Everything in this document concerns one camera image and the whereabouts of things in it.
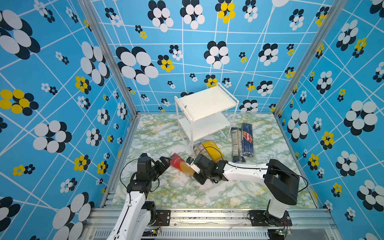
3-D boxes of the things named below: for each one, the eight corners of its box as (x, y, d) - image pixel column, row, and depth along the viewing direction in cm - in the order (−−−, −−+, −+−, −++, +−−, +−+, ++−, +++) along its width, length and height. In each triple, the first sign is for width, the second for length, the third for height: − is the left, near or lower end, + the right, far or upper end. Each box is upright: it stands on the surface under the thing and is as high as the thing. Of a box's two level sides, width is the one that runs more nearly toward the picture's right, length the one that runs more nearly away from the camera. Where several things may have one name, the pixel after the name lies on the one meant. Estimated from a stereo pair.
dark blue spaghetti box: (242, 156, 98) (243, 152, 94) (242, 126, 114) (243, 122, 111) (251, 157, 97) (253, 154, 94) (250, 127, 113) (252, 123, 110)
